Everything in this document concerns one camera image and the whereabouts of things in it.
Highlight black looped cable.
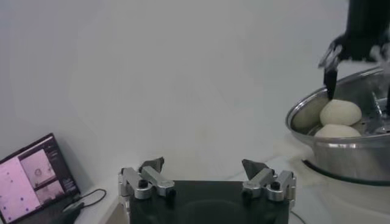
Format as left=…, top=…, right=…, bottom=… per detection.
left=62, top=188, right=107, bottom=214

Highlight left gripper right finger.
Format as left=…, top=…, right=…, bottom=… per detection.
left=241, top=158, right=297, bottom=202

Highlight laptop beside black mouse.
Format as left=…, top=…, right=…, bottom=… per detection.
left=0, top=133, right=82, bottom=224

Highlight white steamed baozi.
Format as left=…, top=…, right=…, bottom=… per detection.
left=319, top=99, right=363, bottom=127
left=313, top=124, right=362, bottom=138

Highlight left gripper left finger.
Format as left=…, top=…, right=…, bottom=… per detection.
left=118, top=156, right=177, bottom=200

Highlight black computer mouse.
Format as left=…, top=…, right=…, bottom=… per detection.
left=50, top=202, right=85, bottom=224

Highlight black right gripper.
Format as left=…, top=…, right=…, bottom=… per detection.
left=318, top=0, right=390, bottom=116

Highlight cream electric cooking pot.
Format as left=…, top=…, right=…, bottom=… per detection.
left=283, top=136, right=390, bottom=224

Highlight perforated steel steamer basket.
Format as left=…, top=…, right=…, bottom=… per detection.
left=285, top=66, right=390, bottom=186

